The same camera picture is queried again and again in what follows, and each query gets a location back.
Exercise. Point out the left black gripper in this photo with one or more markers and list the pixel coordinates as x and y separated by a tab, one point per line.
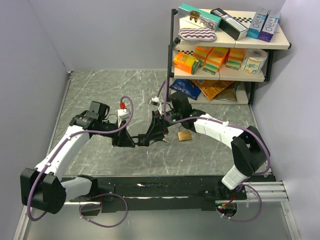
122	138

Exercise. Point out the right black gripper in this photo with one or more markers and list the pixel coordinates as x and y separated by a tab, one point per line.
158	126

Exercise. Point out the black padlock with keys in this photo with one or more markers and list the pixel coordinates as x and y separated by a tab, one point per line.
141	140

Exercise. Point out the large brass padlock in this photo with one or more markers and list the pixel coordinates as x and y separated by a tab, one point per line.
183	135

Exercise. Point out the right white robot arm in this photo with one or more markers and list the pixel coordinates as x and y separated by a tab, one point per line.
247	145

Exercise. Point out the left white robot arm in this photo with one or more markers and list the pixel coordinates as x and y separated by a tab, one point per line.
41	186

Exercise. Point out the blue snack bag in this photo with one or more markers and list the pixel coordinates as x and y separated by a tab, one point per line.
185	86

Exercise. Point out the orange snack bag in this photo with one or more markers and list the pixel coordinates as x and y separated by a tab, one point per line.
211	88

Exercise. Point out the orange carton box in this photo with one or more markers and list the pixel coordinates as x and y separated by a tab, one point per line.
186	63

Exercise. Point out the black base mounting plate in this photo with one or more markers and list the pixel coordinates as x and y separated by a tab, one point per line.
168	192

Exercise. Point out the dark brown snack bag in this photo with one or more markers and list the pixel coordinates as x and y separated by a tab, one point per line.
229	93

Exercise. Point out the middle sponge pack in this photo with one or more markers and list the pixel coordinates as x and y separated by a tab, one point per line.
215	59

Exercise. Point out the sponge pack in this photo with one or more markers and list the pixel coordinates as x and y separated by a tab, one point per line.
215	59
201	53
235	58

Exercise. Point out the left sponge pack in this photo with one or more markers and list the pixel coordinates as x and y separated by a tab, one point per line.
201	53

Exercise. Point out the striped sleep mask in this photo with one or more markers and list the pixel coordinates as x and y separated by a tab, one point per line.
197	34

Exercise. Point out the right sponge pack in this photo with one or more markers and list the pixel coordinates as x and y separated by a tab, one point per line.
235	58

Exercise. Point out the toilet paper roll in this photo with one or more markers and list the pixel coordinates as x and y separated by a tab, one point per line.
253	61

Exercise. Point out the teal toothpaste box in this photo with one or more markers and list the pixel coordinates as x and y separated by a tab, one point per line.
198	17

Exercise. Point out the black white carton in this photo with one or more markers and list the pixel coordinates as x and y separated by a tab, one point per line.
229	25

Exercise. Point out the blue toothpaste box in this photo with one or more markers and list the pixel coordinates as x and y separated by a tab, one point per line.
257	22

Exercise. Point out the purple toothpaste box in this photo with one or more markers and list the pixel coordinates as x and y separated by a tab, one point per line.
270	25

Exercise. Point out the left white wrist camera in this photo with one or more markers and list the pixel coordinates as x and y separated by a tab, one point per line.
122	113

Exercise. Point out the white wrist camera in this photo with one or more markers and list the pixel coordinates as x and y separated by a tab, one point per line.
155	101
122	113

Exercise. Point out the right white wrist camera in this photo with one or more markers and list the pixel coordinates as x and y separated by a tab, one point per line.
155	101

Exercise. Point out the black frame beige shelf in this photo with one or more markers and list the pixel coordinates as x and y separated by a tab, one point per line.
246	89

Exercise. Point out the aluminium frame rail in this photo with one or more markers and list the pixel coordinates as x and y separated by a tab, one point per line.
273	192

